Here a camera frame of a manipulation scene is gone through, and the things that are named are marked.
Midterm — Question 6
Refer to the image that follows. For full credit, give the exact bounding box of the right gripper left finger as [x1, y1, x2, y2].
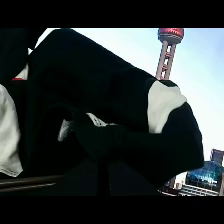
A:
[68, 161, 105, 197]

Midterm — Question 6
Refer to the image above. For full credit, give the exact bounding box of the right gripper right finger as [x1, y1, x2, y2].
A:
[103, 161, 151, 197]

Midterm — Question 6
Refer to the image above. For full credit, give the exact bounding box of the black garment with white panels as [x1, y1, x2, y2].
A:
[0, 28, 205, 197]

